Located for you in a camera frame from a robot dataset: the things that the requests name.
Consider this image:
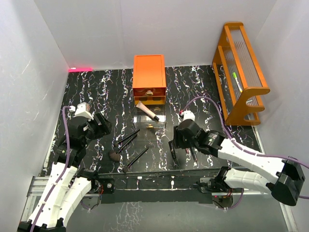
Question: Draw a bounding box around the large fluffy powder brush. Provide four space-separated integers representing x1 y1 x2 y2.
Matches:
108 134 137 162

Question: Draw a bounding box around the aluminium mounting rail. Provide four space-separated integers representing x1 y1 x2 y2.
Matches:
18 175 297 232

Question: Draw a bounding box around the orange drawer cabinet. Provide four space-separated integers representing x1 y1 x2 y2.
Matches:
132 55 167 105

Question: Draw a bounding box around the dark eyeliner pencil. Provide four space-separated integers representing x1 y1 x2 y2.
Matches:
190 147 198 162

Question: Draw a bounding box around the black makeup tube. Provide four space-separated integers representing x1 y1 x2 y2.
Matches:
169 141 177 160

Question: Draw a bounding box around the thin black makeup brush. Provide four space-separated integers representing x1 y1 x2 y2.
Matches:
113 129 140 147

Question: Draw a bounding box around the small black makeup brush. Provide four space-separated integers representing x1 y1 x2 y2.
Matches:
122 147 149 173

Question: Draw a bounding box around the orange wooden shelf rack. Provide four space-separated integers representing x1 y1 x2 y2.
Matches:
212 22 270 126

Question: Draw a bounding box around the green marker pen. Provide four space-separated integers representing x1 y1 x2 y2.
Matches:
232 72 242 93

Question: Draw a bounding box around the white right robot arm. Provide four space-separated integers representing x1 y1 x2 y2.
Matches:
172 119 305 206

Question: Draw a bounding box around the pink tape strip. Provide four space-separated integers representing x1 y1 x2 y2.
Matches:
68 68 93 73

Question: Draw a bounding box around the clear acrylic drawer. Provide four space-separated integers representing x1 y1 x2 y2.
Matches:
133 87 166 97
133 105 166 129

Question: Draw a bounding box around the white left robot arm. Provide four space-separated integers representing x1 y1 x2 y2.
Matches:
17 112 112 232

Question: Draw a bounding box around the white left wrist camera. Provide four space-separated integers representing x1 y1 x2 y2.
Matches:
69 102 93 120

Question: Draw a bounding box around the pink lip gloss tube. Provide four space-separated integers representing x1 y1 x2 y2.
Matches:
136 101 159 121

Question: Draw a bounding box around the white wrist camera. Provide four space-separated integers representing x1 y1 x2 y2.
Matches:
69 102 93 120
180 110 195 122

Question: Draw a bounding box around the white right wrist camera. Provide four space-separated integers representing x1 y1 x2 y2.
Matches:
180 110 195 122

